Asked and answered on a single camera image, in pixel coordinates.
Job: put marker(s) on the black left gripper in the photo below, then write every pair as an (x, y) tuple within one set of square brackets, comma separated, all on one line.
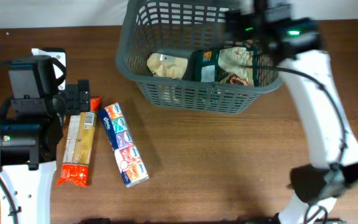
[(74, 100)]

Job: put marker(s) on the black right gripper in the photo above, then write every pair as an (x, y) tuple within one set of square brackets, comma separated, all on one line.
[(239, 19)]

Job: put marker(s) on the green Nescafe coffee bag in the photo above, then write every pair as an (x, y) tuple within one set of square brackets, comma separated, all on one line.
[(225, 66)]

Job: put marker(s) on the orange spaghetti packet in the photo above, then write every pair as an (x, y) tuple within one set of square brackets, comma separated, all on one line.
[(77, 155)]

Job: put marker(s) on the beige paper pouch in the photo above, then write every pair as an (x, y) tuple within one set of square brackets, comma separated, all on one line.
[(167, 66)]

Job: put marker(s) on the Kleenex tissue multipack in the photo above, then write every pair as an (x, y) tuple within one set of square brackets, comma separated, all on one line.
[(128, 158)]

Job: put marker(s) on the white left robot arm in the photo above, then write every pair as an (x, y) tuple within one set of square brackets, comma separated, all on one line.
[(31, 127)]

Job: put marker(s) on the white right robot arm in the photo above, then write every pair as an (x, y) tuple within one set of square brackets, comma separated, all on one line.
[(296, 51)]

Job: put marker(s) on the grey plastic basket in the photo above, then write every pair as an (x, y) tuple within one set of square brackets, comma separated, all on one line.
[(179, 29)]

